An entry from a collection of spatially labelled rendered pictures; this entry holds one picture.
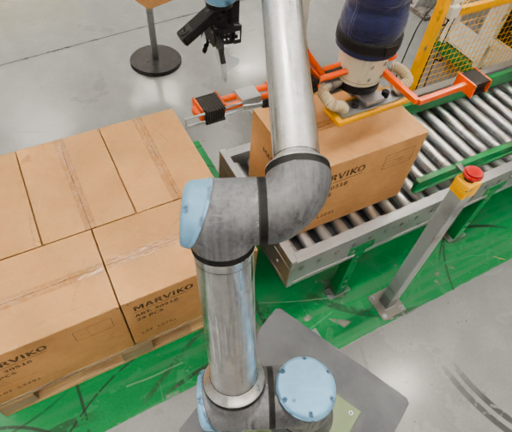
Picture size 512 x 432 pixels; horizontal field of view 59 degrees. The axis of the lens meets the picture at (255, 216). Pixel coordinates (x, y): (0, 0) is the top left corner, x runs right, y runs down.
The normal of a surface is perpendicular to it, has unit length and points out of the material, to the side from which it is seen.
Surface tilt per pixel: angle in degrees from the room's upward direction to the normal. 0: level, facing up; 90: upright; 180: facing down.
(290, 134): 24
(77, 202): 0
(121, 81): 0
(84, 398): 0
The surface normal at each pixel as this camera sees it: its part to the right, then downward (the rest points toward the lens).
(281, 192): 0.02, -0.37
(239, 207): 0.02, -0.10
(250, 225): 0.04, 0.41
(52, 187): 0.07, -0.60
